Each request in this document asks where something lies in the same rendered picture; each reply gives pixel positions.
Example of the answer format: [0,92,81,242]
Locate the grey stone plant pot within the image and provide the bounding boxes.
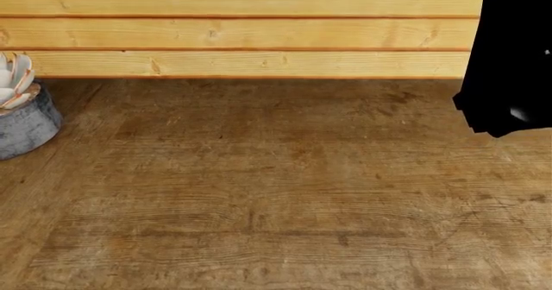
[0,79,65,161]

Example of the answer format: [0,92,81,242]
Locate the white succulent plant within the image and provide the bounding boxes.
[0,51,36,110]

